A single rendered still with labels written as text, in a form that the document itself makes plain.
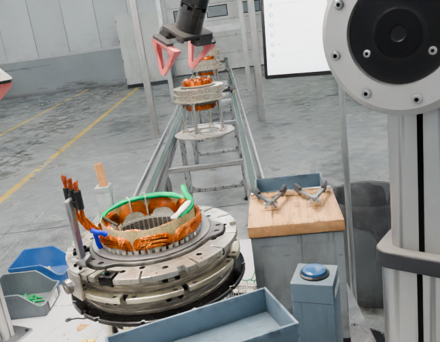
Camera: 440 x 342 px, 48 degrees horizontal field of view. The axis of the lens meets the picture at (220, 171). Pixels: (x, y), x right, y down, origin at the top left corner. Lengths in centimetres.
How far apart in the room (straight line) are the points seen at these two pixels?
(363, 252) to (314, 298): 166
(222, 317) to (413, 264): 30
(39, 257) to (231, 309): 103
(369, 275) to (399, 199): 197
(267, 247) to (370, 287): 162
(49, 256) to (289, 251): 91
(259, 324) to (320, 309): 13
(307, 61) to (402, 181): 127
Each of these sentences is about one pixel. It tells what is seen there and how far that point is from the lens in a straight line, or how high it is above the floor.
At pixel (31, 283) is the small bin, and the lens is 156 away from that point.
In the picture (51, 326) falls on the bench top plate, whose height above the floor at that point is 78.
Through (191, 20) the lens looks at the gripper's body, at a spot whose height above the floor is 147.
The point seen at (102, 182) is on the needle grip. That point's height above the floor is 119.
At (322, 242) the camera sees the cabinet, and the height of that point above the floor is 102.
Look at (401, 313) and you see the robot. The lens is 67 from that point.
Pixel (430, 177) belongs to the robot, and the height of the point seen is 127.
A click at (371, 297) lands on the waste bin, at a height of 7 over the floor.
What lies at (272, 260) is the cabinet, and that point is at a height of 99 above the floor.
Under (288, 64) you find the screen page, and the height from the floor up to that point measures 128.
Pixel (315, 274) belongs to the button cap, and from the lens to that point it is 85.
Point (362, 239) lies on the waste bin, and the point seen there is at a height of 39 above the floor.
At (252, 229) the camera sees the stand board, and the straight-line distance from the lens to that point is 99.
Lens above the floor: 146
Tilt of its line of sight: 17 degrees down
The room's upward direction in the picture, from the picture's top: 8 degrees counter-clockwise
